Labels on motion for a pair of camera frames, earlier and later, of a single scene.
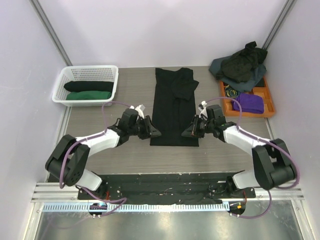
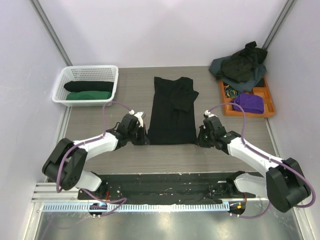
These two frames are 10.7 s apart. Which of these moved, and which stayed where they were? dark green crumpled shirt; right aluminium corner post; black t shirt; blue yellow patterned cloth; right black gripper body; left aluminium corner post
Moved: black t shirt; right black gripper body
Stayed: right aluminium corner post; dark green crumpled shirt; blue yellow patterned cloth; left aluminium corner post
